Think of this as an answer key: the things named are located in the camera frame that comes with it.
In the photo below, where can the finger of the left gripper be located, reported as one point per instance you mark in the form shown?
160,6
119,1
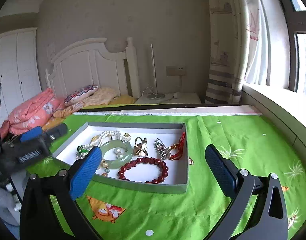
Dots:
42,132

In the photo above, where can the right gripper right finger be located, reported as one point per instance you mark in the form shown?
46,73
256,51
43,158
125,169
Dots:
268,219

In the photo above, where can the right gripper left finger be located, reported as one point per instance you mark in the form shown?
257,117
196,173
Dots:
50,210

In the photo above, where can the pearl earring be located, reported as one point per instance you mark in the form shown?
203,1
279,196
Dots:
119,156
117,150

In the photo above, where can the grey jewelry tray box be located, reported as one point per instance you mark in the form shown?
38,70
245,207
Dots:
168,134

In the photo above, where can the grey gloved left hand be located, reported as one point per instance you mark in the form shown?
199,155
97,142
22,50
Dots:
10,206

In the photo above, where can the pink folded quilt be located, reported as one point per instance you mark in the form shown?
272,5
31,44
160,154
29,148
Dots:
34,112

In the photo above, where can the patterned round pillow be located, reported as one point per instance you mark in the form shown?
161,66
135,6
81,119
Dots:
80,94

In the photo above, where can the yellow blanket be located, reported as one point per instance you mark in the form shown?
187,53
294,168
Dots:
101,98

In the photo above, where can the green jade bangle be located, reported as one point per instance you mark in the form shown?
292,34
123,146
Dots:
122,151

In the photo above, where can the white wardrobe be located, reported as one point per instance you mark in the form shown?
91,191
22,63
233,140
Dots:
19,76

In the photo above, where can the green printed bed sheet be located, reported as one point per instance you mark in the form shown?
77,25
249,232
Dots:
250,141

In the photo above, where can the white bed headboard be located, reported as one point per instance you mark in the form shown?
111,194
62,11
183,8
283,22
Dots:
89,62

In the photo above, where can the gold rings cluster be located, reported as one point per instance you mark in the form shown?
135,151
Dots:
140,148

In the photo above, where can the white nightstand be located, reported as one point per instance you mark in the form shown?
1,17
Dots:
169,98

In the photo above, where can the striped printed curtain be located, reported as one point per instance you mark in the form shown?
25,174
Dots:
238,49

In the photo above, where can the wall power socket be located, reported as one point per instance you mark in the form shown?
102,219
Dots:
176,71

